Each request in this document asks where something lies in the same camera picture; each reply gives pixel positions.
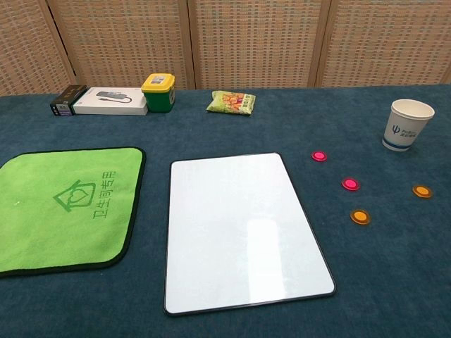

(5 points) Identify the white usb hub box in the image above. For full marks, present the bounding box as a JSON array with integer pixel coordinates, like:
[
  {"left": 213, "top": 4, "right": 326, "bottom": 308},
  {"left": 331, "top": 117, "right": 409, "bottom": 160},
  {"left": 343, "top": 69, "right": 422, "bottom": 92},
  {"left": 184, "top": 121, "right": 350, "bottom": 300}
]
[{"left": 72, "top": 87, "right": 149, "bottom": 116}]

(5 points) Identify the dark blue table cover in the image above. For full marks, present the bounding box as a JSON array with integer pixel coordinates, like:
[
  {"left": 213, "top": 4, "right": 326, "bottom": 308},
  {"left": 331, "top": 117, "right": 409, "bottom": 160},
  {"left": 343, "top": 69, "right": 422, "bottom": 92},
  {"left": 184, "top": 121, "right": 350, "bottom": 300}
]
[{"left": 0, "top": 83, "right": 451, "bottom": 338}]

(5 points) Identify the green container yellow lid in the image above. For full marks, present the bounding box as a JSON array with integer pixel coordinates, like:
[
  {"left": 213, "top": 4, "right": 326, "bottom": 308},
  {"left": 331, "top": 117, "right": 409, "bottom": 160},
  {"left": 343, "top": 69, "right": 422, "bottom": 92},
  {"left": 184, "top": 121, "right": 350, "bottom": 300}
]
[{"left": 140, "top": 73, "right": 176, "bottom": 113}]

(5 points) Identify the green snack packet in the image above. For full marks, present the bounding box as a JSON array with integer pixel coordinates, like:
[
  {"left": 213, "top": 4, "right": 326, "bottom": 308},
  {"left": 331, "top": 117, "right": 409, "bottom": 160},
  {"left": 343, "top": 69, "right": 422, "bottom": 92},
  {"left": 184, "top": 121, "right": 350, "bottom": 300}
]
[{"left": 206, "top": 90, "right": 256, "bottom": 117}]

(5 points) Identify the white paper cup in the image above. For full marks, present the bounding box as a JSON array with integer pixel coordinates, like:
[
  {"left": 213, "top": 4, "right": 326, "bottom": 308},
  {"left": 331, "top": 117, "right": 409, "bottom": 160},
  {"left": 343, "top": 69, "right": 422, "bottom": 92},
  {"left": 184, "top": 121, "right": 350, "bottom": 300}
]
[{"left": 382, "top": 99, "right": 435, "bottom": 152}]

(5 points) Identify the black product box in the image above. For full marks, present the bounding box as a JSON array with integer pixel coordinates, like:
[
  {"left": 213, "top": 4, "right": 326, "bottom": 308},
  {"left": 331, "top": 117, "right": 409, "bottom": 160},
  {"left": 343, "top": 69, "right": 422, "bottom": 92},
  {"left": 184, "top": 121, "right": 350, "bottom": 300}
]
[{"left": 49, "top": 84, "right": 89, "bottom": 117}]

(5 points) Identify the woven bamboo folding screen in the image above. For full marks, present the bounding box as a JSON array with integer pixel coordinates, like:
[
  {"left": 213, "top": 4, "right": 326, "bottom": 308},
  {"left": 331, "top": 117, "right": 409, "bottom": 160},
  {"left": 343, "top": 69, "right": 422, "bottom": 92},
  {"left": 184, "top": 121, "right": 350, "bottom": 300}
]
[{"left": 0, "top": 0, "right": 451, "bottom": 96}]

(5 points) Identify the orange round magnet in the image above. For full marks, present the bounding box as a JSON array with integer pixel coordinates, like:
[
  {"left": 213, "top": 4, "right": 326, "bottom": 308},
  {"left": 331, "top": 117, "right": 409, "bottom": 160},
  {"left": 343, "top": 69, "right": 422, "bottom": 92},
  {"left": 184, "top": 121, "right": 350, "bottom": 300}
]
[
  {"left": 412, "top": 184, "right": 433, "bottom": 199},
  {"left": 349, "top": 209, "right": 372, "bottom": 225}
]

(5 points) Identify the white magnetic board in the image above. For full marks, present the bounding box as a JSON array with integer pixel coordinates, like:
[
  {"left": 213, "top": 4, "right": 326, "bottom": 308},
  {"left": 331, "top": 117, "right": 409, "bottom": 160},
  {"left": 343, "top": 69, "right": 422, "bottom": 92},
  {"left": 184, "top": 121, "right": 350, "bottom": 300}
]
[{"left": 163, "top": 152, "right": 336, "bottom": 317}]

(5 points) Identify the green microfiber cloth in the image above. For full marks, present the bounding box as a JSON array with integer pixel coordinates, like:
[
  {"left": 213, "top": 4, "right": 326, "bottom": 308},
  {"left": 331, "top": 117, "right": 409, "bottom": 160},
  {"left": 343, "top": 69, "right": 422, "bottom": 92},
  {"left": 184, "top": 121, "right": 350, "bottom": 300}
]
[{"left": 0, "top": 146, "right": 147, "bottom": 279}]

